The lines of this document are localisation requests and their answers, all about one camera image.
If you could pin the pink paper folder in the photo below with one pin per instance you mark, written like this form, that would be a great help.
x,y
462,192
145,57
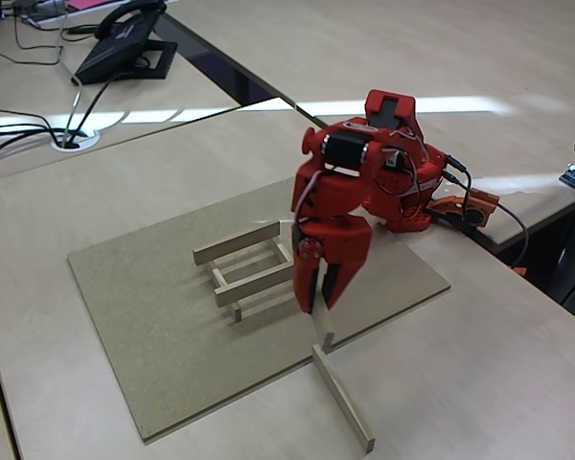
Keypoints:
x,y
84,4

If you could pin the black desk phone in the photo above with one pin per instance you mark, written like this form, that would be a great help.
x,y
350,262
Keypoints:
x,y
110,55

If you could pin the wooden stick placed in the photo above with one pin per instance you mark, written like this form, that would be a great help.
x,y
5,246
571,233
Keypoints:
x,y
230,246
283,254
343,396
249,285
237,312
327,326

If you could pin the orange table clamp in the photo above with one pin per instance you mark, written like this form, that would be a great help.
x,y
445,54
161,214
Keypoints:
x,y
465,208

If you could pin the small orange plastic piece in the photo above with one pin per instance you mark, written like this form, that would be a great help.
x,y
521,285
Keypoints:
x,y
520,270

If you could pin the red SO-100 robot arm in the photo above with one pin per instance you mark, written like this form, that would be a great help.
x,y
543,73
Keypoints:
x,y
340,196

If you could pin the brown fibreboard work board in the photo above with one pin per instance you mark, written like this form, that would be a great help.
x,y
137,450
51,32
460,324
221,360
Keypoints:
x,y
148,326

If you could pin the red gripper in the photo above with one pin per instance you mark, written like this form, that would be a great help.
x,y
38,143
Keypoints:
x,y
341,245

